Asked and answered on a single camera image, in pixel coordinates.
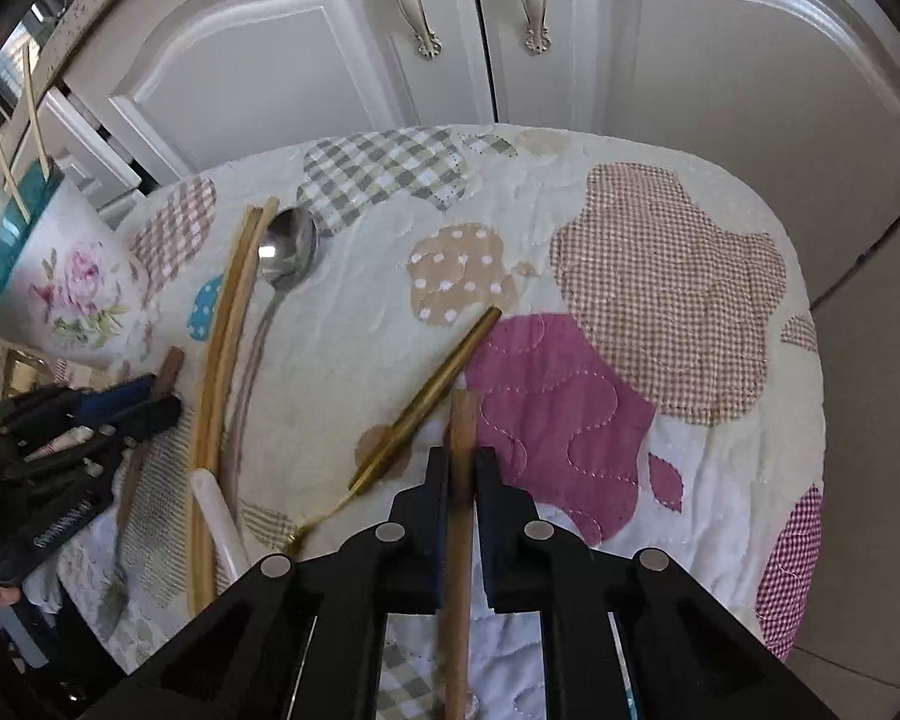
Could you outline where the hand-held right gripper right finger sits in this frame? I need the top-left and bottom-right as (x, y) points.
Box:
(474, 448), (841, 720)

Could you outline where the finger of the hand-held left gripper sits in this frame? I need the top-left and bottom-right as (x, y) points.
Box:
(15, 375), (158, 425)
(82, 396), (183, 452)

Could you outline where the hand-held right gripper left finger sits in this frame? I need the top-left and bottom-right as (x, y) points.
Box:
(60, 447), (451, 720)

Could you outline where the dark brown chopstick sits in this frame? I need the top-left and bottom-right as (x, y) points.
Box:
(112, 347), (187, 550)

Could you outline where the wooden chopstick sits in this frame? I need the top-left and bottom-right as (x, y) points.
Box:
(186, 206), (263, 616)
(442, 388), (481, 720)
(0, 117), (31, 218)
(195, 197), (281, 608)
(22, 43), (51, 175)

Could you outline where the white utensil handle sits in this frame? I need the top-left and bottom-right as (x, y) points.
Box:
(190, 467), (254, 580)

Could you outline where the gold metal utensil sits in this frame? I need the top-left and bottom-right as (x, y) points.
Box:
(285, 306), (503, 550)

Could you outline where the metal spoon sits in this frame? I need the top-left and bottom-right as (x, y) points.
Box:
(225, 206), (321, 496)

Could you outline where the woven tan mat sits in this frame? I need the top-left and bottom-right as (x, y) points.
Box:
(0, 334), (61, 392)

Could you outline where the white drawer front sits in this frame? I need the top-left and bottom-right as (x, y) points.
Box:
(26, 86), (148, 227)

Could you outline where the patchwork quilt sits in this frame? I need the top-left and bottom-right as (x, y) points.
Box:
(41, 124), (826, 720)

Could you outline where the white cabinet door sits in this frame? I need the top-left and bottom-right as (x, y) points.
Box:
(469, 0), (900, 301)
(60, 0), (497, 182)

